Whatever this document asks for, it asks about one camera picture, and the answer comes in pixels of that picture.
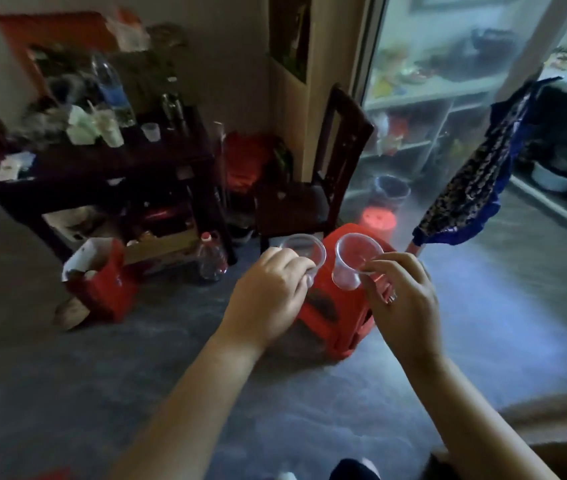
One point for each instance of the person's right hand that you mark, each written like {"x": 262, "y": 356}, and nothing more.
{"x": 406, "y": 314}

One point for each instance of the person's left hand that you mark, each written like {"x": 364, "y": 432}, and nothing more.
{"x": 263, "y": 299}

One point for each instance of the person's right thumb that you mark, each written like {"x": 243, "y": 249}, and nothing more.
{"x": 377, "y": 280}

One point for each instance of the person's left fingers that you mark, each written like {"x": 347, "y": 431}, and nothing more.
{"x": 288, "y": 262}

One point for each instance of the person's left forearm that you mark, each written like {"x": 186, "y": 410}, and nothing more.
{"x": 193, "y": 414}

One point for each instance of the person's right forearm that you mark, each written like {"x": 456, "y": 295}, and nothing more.
{"x": 468, "y": 419}

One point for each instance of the round red plastic stool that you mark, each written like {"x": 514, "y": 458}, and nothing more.
{"x": 378, "y": 222}

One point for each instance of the dark wooden chair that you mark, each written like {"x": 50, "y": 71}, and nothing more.
{"x": 308, "y": 199}

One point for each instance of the clear bottle with red cap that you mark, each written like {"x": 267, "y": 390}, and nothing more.
{"x": 212, "y": 259}

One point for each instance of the dark bucket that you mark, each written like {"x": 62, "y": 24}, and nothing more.
{"x": 391, "y": 190}

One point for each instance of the red plastic bag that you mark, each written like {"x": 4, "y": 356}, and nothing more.
{"x": 246, "y": 162}

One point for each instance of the brown cardboard box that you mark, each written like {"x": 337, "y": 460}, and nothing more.
{"x": 161, "y": 247}

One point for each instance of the blue patterned cloth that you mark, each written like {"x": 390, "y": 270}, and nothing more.
{"x": 473, "y": 194}

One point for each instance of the dark glass bottle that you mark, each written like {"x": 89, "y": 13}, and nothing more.
{"x": 174, "y": 112}

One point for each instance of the small clear plastic cup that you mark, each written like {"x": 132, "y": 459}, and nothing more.
{"x": 151, "y": 132}

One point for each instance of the white storage shelf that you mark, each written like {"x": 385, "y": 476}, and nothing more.
{"x": 413, "y": 94}

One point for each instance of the dark blue shoe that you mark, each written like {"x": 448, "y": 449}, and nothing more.
{"x": 353, "y": 469}

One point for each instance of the dark wooden table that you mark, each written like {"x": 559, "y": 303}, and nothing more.
{"x": 113, "y": 164}

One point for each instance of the white basin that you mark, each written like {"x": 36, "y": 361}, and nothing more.
{"x": 553, "y": 177}

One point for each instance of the white crumpled paper cups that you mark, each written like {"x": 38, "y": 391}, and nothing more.
{"x": 94, "y": 127}

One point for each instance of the person's beige trouser leg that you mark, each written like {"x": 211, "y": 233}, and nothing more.
{"x": 563, "y": 434}

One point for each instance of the glass sliding door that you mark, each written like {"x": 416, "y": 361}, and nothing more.
{"x": 463, "y": 54}

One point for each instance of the blue label plastic bottle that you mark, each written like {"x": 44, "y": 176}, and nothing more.
{"x": 112, "y": 92}

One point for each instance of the white paper sheet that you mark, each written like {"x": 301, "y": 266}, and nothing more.
{"x": 13, "y": 167}

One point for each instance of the red wall poster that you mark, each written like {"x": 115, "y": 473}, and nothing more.
{"x": 48, "y": 32}

